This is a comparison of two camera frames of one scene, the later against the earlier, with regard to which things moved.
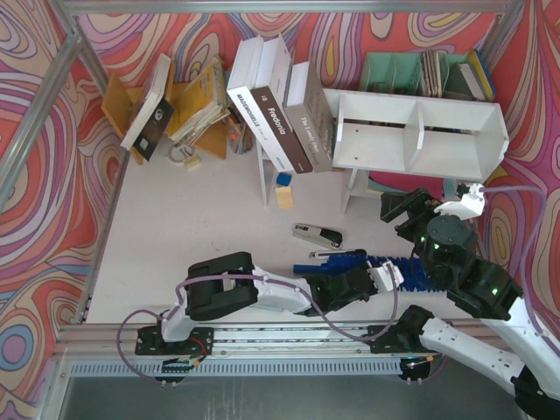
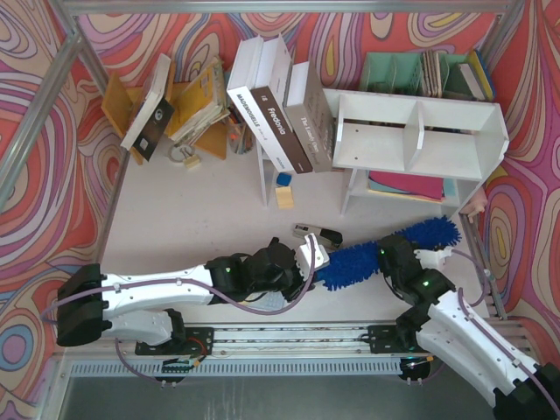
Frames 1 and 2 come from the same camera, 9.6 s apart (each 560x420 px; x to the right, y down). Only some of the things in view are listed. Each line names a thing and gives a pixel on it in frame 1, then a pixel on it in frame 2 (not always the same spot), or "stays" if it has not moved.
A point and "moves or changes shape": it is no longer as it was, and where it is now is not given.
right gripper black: (411, 212) → (384, 259)
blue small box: (283, 178) stays
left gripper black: (365, 281) → (300, 277)
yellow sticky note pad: (284, 197) stays
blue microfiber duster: (414, 279) moves or changes shape
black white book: (154, 114) stays
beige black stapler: (330, 238) stays
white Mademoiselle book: (244, 74) stays
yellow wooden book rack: (120, 101) stays
